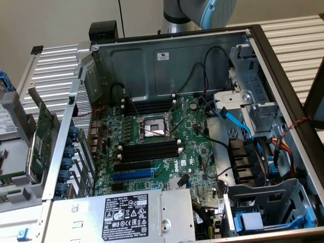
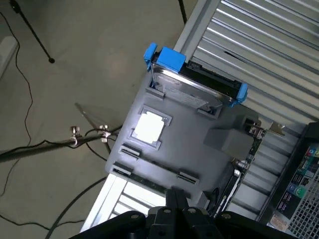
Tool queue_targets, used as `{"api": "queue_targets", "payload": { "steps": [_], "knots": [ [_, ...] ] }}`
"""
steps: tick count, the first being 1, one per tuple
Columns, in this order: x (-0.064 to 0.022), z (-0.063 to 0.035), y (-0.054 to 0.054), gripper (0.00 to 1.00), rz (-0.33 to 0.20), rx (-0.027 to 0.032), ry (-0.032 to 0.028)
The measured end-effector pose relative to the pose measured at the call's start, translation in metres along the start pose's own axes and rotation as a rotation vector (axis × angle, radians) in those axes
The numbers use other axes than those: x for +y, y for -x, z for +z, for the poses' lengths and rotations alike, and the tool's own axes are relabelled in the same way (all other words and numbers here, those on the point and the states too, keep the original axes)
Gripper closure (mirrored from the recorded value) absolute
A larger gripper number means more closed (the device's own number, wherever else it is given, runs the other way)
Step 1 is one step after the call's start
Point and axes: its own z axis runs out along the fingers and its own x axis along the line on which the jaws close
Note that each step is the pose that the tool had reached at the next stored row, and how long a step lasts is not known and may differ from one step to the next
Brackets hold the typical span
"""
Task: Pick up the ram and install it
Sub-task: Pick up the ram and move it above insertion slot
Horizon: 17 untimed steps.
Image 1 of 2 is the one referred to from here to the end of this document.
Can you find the metal rear port stack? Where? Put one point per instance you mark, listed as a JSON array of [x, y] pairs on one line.
[[96, 136]]

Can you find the thin metal locking lever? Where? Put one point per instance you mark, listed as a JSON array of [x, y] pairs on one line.
[[178, 125], [133, 105]]

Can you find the black table corner clip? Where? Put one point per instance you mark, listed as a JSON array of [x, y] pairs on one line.
[[37, 49]]

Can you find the grey disk bay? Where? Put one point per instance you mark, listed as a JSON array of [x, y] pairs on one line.
[[291, 192]]

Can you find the black power supply label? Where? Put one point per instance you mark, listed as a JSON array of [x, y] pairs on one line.
[[125, 217]]

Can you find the metal socket cover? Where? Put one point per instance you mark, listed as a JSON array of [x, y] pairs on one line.
[[178, 107]]

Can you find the white case sticker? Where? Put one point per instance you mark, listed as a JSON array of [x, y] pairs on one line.
[[163, 56]]

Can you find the CPU socket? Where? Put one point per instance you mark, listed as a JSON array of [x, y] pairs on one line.
[[154, 126]]

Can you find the silver hard disk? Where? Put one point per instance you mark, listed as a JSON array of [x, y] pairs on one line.
[[6, 121]]

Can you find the green graphics card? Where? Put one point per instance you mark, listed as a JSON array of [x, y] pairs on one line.
[[41, 141]]

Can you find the green Dell motherboard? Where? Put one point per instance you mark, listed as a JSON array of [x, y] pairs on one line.
[[197, 152]]

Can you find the silver chipset heatsink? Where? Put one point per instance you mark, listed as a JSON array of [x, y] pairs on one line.
[[173, 184]]

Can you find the blue plastic disk carrier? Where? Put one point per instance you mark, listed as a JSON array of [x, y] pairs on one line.
[[250, 222]]

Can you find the silver disk bay cage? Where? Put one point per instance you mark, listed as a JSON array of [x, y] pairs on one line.
[[253, 83]]

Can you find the open metal PC case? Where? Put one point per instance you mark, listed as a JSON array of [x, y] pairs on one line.
[[131, 65]]

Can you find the round coin battery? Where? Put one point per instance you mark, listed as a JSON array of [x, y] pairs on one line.
[[194, 105]]

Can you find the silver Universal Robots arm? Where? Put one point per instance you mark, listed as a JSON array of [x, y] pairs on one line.
[[177, 12]]

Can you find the black box behind case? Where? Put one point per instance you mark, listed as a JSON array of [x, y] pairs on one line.
[[103, 30]]

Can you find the blue expansion slot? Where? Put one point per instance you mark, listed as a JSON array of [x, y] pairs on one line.
[[132, 175]]

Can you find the blue card retainer latch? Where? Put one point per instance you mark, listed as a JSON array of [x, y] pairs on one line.
[[67, 164], [74, 131], [70, 142], [69, 153], [64, 176], [61, 188]]

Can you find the grey parts rack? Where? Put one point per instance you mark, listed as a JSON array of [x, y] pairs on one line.
[[15, 152]]

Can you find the blue plastic disk bracket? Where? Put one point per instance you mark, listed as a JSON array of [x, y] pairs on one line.
[[6, 81]]

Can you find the blue square button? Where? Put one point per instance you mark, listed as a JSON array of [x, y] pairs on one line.
[[22, 235]]

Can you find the black fan shroud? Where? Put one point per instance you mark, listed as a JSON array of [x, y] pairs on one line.
[[243, 159]]

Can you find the short black expansion slot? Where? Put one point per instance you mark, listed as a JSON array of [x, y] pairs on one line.
[[118, 187]]

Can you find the long black expansion slot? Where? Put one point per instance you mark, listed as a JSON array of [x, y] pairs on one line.
[[131, 166]]

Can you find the silver power supply unit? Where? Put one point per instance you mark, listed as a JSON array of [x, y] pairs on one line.
[[76, 222]]

